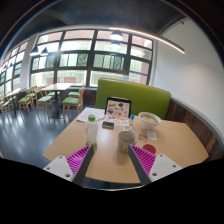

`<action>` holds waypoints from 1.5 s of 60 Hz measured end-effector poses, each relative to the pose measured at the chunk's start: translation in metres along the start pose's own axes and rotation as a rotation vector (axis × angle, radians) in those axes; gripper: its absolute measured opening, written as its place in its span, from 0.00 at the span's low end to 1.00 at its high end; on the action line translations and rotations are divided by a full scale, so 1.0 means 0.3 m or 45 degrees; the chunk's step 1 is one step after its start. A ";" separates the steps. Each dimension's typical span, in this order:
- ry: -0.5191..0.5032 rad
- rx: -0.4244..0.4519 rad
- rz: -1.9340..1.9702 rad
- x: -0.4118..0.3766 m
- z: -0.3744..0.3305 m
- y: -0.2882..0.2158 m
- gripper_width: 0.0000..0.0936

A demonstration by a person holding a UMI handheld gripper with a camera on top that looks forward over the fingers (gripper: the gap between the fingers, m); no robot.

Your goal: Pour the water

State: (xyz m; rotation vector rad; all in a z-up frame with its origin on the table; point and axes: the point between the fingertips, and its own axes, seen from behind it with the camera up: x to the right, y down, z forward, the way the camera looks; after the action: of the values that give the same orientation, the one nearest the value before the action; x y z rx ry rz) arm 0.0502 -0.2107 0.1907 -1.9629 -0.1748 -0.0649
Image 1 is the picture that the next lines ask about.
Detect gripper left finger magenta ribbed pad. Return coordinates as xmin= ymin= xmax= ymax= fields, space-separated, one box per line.
xmin=44 ymin=144 xmax=94 ymax=186

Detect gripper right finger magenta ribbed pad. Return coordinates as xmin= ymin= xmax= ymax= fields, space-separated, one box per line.
xmin=128 ymin=144 xmax=181 ymax=185

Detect clear plastic water bottle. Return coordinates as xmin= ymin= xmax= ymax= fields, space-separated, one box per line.
xmin=85 ymin=114 xmax=98 ymax=150

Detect red round lid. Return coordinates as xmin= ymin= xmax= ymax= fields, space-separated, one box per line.
xmin=143 ymin=144 xmax=156 ymax=154

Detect small printed card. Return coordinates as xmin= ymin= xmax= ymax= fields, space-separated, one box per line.
xmin=138 ymin=134 xmax=148 ymax=142

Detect white paper napkin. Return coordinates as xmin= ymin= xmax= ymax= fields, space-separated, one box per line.
xmin=147 ymin=131 xmax=157 ymax=140

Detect grey paper cup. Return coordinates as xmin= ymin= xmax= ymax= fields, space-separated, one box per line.
xmin=118 ymin=131 xmax=138 ymax=153

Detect white bowl of food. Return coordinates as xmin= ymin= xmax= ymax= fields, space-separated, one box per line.
xmin=139 ymin=112 xmax=161 ymax=130

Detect small blue-capped bottle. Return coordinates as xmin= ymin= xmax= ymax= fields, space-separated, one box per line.
xmin=130 ymin=114 xmax=135 ymax=125

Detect small black wallet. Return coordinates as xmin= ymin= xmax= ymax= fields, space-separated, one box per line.
xmin=102 ymin=121 xmax=114 ymax=129

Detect wooden background dining table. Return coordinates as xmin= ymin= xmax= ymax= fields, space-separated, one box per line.
xmin=44 ymin=83 xmax=72 ymax=119

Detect white paper sheets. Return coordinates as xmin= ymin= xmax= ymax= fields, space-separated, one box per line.
xmin=77 ymin=107 xmax=104 ymax=123

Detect wooden chair green seat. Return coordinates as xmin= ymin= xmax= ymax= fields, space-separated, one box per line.
xmin=68 ymin=85 xmax=84 ymax=98
xmin=62 ymin=88 xmax=84 ymax=113
xmin=34 ymin=87 xmax=54 ymax=114
xmin=18 ymin=89 xmax=34 ymax=112

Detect sticker-covered laptop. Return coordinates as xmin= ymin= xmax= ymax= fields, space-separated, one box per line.
xmin=105 ymin=97 xmax=132 ymax=118

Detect green padded booth bench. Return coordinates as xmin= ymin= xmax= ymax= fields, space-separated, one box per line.
xmin=95 ymin=78 xmax=171 ymax=119

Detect hanging pendant lamp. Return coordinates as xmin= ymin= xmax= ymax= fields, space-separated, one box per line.
xmin=110 ymin=31 xmax=123 ymax=41
xmin=30 ymin=46 xmax=39 ymax=56

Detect long linear ceiling light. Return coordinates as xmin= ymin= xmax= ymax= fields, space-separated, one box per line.
xmin=109 ymin=27 xmax=185 ymax=54

